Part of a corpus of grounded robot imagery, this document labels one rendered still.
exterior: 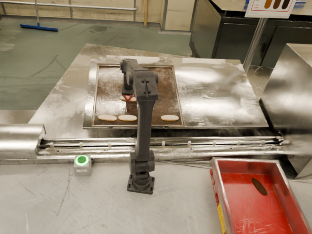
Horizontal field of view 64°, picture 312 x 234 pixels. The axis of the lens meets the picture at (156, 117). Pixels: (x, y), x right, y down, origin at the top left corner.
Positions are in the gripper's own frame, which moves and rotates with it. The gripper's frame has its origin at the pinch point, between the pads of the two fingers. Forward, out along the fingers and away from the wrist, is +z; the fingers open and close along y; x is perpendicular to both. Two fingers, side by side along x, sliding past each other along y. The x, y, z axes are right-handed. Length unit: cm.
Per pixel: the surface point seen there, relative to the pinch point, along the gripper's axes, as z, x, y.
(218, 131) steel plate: 8, 55, 10
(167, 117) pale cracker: 0.0, 23.7, 10.7
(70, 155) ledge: 0.7, -21.8, 40.9
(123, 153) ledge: 0.7, 3.2, 36.6
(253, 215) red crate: -1, 64, 60
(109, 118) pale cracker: 0.1, -7.9, 16.4
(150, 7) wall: 120, -7, -328
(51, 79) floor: 120, -112, -121
